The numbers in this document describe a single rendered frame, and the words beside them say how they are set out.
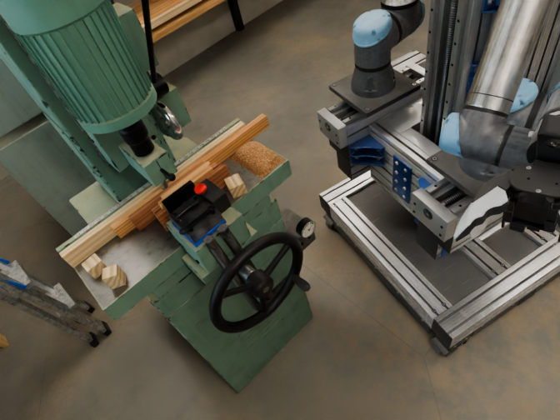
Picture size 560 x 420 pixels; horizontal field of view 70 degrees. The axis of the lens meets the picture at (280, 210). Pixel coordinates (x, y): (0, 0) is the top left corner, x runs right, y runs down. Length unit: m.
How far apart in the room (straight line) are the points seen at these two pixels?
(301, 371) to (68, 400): 1.02
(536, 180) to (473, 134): 0.23
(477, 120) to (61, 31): 0.72
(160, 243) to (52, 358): 1.32
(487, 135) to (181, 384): 1.53
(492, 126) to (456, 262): 1.00
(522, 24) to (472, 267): 1.10
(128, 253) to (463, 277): 1.21
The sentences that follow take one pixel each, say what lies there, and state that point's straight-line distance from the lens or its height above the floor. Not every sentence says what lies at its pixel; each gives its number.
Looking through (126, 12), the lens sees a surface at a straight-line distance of 1.14.
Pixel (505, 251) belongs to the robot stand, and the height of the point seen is 0.21.
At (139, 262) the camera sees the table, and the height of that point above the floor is 0.90.
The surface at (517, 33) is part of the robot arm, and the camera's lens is 0.81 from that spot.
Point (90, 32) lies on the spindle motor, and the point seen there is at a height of 1.39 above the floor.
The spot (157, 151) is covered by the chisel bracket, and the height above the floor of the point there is 1.07.
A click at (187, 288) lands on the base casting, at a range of 1.14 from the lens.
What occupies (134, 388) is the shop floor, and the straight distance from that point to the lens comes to 1.99.
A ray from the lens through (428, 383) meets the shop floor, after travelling 1.74.
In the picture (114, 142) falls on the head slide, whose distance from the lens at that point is 1.11.
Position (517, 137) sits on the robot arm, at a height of 1.15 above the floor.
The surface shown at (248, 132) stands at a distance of 1.21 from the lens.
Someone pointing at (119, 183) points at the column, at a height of 0.90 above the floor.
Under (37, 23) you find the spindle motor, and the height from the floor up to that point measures 1.43.
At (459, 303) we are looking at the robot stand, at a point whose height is 0.23.
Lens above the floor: 1.66
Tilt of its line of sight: 49 degrees down
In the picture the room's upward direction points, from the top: 17 degrees counter-clockwise
